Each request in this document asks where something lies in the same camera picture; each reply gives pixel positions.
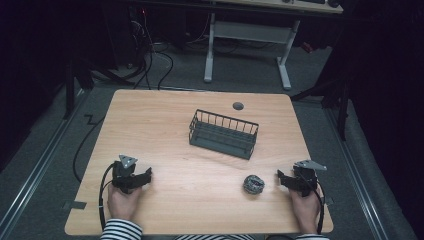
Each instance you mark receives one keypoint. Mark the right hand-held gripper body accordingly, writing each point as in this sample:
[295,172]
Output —
[307,176]

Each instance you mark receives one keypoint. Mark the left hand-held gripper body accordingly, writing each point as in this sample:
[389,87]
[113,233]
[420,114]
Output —
[122,171]

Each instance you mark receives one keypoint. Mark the person's left hand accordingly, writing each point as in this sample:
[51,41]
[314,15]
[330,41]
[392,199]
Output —
[122,204]

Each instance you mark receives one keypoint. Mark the person's right hand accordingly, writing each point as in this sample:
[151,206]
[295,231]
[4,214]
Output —
[306,210]

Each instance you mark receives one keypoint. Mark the steel wool scouring ball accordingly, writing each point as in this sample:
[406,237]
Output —
[253,184]

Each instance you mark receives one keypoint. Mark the grey floor tape strip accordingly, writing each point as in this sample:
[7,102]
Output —
[75,205]

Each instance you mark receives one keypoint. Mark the grey table grommet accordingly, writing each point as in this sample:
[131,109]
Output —
[238,106]

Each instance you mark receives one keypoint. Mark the black metal stand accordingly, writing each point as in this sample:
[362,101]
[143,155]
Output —
[336,96]
[70,90]

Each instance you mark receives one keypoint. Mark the person's striped shirt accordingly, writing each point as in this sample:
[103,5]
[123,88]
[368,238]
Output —
[215,237]

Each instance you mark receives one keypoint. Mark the small red object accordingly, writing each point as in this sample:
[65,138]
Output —
[307,47]

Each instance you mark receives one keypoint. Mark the white-legged wooden desk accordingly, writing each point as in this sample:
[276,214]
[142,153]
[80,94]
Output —
[250,33]

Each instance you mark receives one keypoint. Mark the metal floor rail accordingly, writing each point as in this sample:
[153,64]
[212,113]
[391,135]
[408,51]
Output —
[36,166]
[356,173]

